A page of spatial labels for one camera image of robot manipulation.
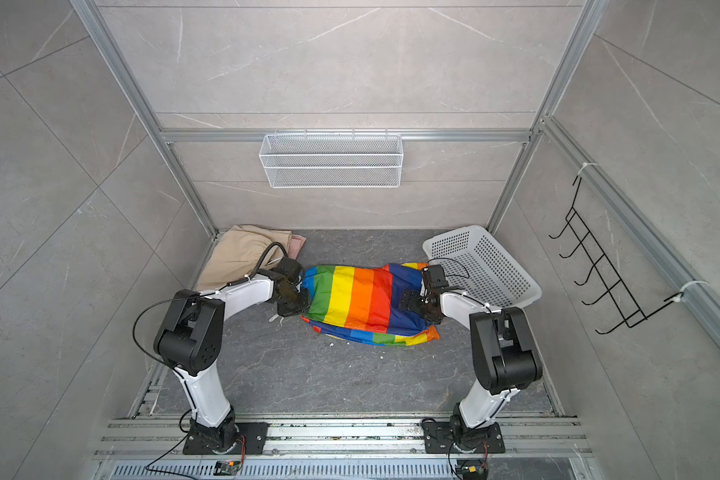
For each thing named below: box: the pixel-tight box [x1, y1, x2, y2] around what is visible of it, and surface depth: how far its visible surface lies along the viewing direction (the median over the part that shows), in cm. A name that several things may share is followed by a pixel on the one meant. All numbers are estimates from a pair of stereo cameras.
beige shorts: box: [197, 224, 293, 292], surface depth 103 cm
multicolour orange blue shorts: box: [300, 262, 440, 346], surface depth 97 cm
